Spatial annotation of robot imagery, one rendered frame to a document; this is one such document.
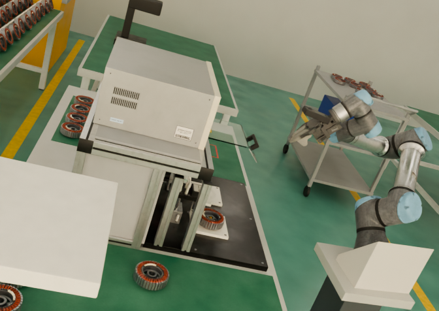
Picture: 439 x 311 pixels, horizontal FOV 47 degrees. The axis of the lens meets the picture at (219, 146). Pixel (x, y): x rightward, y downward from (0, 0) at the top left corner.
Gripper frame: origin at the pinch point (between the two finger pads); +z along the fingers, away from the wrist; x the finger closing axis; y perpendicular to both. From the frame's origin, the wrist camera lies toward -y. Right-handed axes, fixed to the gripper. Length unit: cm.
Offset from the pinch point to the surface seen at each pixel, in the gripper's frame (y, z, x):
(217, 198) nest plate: 7.2, 41.0, 3.5
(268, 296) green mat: 21, 34, -52
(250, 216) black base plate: 19.5, 32.6, -3.6
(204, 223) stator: -0.3, 44.4, -22.6
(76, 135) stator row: -43, 83, 35
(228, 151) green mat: 19, 35, 64
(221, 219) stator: 3.6, 39.2, -19.9
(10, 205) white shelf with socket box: -70, 50, -97
